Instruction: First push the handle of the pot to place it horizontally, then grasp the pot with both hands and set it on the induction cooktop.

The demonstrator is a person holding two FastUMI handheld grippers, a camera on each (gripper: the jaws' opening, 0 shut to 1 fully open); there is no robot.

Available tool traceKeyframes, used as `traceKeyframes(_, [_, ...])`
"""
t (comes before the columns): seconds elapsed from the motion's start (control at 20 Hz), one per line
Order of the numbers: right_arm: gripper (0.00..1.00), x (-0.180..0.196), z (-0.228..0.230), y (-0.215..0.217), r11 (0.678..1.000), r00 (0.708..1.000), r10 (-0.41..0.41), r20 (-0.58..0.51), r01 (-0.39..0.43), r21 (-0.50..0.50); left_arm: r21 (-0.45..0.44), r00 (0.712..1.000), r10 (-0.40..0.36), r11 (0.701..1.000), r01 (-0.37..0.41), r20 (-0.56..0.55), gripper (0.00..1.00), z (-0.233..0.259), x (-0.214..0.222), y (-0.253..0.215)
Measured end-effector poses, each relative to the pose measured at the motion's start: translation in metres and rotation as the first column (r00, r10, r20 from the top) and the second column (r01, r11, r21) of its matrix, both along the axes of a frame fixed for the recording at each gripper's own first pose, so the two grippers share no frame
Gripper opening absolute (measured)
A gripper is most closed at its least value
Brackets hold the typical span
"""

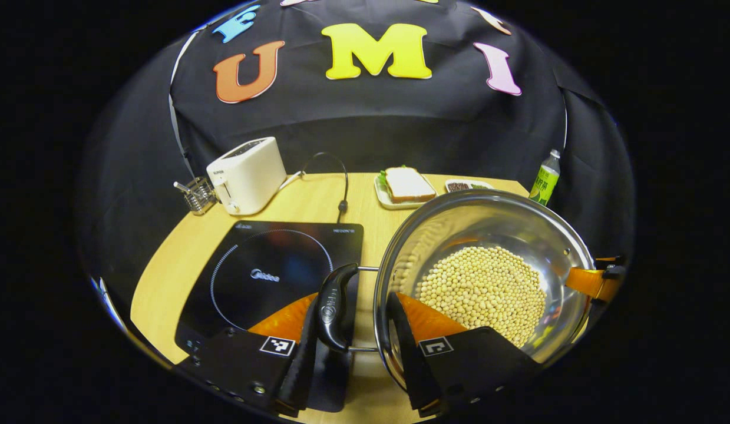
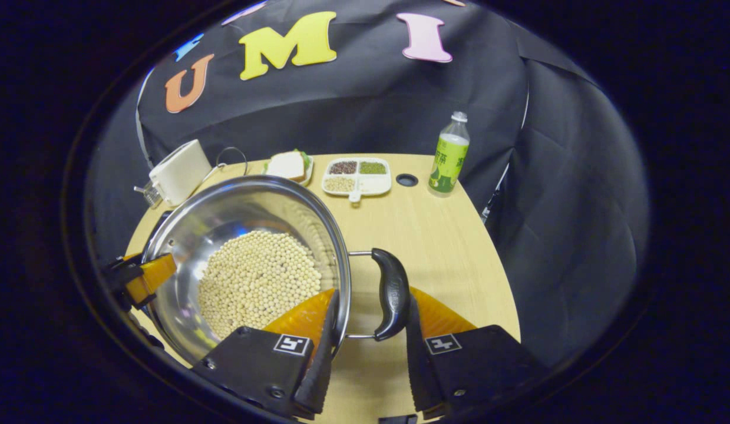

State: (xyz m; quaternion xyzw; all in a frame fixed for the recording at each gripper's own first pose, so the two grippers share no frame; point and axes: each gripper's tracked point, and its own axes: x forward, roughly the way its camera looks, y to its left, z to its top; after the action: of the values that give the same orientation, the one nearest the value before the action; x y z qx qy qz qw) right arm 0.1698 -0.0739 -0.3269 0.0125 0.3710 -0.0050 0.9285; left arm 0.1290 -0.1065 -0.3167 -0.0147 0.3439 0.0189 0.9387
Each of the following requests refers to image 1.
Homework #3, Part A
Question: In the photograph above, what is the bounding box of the white divided dish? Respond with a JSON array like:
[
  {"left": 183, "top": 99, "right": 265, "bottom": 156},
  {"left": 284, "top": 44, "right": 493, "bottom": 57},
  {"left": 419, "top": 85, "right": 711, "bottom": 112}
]
[{"left": 444, "top": 179, "right": 495, "bottom": 194}]

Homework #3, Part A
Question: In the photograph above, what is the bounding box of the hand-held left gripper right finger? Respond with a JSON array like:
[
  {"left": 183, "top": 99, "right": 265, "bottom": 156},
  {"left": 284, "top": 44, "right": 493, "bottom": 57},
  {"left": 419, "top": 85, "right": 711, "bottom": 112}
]
[{"left": 387, "top": 291, "right": 542, "bottom": 419}]

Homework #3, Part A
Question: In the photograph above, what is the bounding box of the black backdrop cloth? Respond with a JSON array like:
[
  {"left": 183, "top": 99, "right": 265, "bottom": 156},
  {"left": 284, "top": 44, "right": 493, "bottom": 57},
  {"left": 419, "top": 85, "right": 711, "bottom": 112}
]
[{"left": 76, "top": 0, "right": 636, "bottom": 307}]

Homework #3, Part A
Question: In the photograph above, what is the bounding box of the pile of soybeans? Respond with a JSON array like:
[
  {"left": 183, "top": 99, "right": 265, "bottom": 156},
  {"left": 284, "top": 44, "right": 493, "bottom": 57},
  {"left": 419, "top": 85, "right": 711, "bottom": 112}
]
[{"left": 415, "top": 246, "right": 547, "bottom": 348}]

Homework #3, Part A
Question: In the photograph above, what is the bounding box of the white toaster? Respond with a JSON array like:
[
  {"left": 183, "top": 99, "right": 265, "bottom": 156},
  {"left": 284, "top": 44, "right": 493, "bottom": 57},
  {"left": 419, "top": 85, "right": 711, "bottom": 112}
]
[{"left": 206, "top": 137, "right": 288, "bottom": 216}]

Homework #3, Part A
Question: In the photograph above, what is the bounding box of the black power cable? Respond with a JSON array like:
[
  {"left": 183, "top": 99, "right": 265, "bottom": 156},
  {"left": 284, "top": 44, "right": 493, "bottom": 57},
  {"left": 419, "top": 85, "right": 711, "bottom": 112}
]
[{"left": 300, "top": 152, "right": 349, "bottom": 216}]

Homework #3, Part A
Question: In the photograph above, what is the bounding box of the small wire basket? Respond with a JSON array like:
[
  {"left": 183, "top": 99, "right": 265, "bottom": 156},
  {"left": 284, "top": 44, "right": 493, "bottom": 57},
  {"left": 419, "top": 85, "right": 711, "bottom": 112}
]
[{"left": 174, "top": 175, "right": 217, "bottom": 216}]

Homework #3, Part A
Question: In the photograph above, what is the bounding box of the sandwich with lettuce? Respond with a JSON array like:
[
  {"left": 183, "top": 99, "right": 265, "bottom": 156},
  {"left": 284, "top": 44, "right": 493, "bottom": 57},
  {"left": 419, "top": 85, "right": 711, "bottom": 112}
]
[{"left": 379, "top": 166, "right": 437, "bottom": 204}]

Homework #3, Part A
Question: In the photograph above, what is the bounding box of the white sandwich plate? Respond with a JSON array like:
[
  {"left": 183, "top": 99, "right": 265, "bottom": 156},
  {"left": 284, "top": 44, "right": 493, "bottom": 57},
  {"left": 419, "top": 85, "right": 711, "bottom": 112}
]
[{"left": 374, "top": 171, "right": 439, "bottom": 210}]

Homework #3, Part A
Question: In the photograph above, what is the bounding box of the steel pot with black handles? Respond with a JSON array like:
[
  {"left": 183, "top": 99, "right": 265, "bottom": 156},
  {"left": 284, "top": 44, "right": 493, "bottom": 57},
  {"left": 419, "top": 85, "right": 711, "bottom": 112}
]
[{"left": 315, "top": 188, "right": 596, "bottom": 392}]

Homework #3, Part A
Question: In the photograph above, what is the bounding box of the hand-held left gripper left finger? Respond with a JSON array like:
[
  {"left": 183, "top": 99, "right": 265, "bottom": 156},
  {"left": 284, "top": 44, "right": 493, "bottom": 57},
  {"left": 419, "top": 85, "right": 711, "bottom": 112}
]
[{"left": 175, "top": 293, "right": 319, "bottom": 419}]

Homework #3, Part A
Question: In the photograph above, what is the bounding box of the green drink bottle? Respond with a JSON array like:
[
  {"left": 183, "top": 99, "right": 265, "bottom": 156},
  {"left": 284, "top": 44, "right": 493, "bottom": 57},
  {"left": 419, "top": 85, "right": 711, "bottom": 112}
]
[{"left": 528, "top": 149, "right": 561, "bottom": 207}]

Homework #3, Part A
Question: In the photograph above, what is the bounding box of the black induction cooktop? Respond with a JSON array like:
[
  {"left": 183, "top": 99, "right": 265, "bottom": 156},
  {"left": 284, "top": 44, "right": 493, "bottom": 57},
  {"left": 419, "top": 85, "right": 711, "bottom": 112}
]
[{"left": 175, "top": 221, "right": 365, "bottom": 413}]

